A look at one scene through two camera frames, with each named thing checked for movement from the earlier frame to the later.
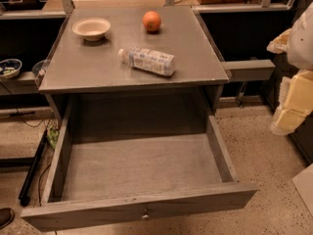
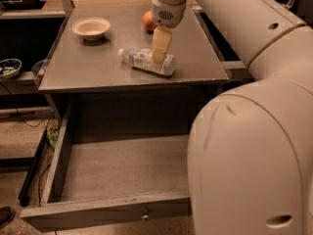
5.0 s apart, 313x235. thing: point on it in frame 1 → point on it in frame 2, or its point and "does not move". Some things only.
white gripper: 302,46 → 166,15
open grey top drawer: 126,159 does not move
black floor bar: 23,198 does not move
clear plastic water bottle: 149,60 does not move
